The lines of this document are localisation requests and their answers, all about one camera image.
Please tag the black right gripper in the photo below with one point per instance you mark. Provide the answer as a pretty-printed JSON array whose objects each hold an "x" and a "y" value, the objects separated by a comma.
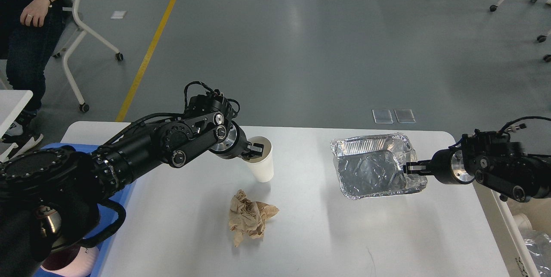
[{"x": 446, "y": 166}]

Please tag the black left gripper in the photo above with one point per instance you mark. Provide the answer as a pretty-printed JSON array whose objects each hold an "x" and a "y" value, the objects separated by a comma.
[{"x": 236, "y": 145}]

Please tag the white paper cup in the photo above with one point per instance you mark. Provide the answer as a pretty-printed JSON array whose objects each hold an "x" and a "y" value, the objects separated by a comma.
[{"x": 262, "y": 167}]

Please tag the foil lined bin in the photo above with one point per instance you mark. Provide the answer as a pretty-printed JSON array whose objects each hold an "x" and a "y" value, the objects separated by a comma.
[{"x": 372, "y": 166}]

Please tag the brown paper napkin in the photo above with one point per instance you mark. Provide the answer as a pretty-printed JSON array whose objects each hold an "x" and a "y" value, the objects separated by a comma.
[{"x": 248, "y": 218}]

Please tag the pink ceramic mug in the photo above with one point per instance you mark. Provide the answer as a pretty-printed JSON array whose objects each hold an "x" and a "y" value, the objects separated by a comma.
[{"x": 75, "y": 261}]

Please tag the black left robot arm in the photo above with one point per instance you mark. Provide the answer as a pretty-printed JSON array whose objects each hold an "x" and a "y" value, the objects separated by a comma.
[{"x": 53, "y": 199}]

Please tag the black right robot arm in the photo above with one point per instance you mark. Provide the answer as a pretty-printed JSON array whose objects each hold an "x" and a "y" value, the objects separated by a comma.
[{"x": 493, "y": 160}]

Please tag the clear floor plate right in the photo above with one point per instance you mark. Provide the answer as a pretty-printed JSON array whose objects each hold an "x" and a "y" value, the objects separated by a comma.
[{"x": 405, "y": 116}]

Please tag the clear floor plate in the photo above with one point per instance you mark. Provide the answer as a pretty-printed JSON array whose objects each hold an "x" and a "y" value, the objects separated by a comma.
[
  {"x": 382, "y": 116},
  {"x": 405, "y": 116}
]

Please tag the clear floor plate left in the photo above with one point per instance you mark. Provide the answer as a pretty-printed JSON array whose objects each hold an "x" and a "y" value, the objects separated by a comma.
[{"x": 382, "y": 116}]

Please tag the white waste bin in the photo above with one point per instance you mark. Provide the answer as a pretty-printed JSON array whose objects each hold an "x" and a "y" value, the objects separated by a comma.
[{"x": 505, "y": 219}]

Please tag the white office chair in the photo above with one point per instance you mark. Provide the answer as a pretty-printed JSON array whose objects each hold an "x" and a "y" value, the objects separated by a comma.
[{"x": 72, "y": 16}]

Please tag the white side table left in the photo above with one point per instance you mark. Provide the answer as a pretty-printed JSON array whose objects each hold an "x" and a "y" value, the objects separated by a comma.
[{"x": 10, "y": 104}]

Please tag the person in black clothes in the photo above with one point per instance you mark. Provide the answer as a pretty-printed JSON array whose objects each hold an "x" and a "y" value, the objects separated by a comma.
[{"x": 30, "y": 31}]

